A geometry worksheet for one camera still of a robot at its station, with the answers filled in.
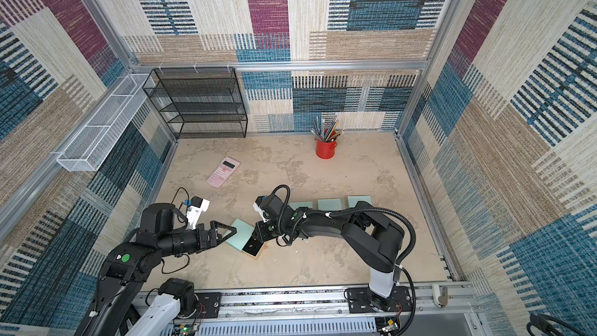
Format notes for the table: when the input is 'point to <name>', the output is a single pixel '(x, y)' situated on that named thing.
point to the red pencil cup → (325, 149)
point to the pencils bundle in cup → (326, 132)
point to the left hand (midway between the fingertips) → (229, 234)
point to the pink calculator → (223, 172)
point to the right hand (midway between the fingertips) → (259, 236)
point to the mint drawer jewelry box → (354, 200)
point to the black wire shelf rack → (199, 103)
